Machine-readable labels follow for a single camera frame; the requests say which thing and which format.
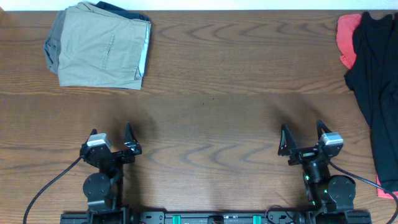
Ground light khaki shorts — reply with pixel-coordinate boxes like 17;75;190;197
57;2;151;90

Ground folded grey shorts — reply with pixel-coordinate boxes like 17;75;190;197
44;10;66;74

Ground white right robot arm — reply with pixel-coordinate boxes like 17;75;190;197
277;120;356;223

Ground black cloth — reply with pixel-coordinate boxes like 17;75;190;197
343;11;398;194

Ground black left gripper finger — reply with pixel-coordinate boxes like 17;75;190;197
124;122;142;155
81;129;98;148

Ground red cloth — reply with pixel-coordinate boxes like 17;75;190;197
336;13;398;200

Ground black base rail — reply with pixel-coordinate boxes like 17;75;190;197
60;210;372;224

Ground folded navy blue shorts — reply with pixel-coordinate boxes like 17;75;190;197
95;1;150;22

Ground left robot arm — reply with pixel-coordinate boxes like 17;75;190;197
80;123;142;223

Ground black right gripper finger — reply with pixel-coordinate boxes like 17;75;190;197
277;124;297;156
317;119;331;140

